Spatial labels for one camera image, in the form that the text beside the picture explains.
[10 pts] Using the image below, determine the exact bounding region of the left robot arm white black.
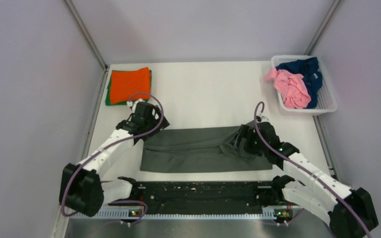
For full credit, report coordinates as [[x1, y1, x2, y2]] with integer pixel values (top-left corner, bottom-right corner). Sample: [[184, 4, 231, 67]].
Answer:
[[59, 100, 170, 217]]

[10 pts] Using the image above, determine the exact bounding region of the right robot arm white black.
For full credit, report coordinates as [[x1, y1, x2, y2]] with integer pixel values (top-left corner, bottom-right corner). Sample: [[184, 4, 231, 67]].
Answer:
[[227, 121, 379, 238]]

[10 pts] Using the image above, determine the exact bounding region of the aluminium frame rail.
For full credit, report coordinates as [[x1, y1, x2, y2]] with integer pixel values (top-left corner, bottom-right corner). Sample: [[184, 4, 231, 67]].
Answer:
[[63, 0, 108, 159], [304, 0, 344, 55]]

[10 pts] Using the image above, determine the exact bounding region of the aluminium frame rail right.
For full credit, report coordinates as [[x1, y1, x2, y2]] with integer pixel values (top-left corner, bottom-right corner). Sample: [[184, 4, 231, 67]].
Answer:
[[304, 0, 344, 55]]

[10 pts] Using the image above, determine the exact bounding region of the white slotted cable duct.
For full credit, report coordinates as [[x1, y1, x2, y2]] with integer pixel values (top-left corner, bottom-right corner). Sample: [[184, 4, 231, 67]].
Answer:
[[70, 206, 301, 221]]

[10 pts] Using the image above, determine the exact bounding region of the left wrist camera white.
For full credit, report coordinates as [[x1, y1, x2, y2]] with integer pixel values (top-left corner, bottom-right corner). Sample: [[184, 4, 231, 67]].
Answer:
[[127, 99, 145, 112]]

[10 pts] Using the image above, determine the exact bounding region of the orange folded t shirt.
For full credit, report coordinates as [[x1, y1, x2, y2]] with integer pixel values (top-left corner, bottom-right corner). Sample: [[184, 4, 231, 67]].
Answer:
[[109, 67, 152, 105]]

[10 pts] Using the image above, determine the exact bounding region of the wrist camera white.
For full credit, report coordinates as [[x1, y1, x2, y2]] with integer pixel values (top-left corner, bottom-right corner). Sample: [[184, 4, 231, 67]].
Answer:
[[127, 99, 145, 112], [255, 115, 269, 123]]

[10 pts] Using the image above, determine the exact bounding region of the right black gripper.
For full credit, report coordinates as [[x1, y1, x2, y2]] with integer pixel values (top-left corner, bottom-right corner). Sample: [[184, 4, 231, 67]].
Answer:
[[230, 124, 268, 157]]

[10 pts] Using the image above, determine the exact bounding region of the grey t shirt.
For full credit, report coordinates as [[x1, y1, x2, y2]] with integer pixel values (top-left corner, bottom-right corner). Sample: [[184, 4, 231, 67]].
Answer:
[[140, 126, 272, 173]]

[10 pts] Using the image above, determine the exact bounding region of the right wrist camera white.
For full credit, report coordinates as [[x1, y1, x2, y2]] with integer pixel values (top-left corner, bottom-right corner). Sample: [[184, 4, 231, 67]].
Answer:
[[255, 115, 269, 123]]

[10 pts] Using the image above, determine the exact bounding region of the pink t shirt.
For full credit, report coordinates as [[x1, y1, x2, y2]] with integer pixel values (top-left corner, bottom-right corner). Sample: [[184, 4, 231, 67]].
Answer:
[[264, 67, 312, 109]]

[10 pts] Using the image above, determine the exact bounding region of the aluminium frame rail left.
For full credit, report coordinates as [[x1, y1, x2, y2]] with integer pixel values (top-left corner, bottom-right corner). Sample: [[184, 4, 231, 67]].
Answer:
[[63, 0, 108, 159]]

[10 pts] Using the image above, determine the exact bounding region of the white plastic basket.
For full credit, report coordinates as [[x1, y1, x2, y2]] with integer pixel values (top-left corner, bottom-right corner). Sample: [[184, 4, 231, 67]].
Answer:
[[271, 55, 338, 116]]

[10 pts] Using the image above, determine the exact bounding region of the navy blue t shirt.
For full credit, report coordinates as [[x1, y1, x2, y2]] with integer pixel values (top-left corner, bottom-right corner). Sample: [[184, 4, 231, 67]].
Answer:
[[275, 57, 323, 109]]

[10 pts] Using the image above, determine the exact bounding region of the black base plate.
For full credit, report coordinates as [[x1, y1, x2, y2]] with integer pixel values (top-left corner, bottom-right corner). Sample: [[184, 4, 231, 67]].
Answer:
[[125, 181, 288, 215]]

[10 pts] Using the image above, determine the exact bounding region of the green folded t shirt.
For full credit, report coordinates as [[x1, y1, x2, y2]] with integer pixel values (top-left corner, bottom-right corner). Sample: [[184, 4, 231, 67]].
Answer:
[[105, 69, 153, 107]]

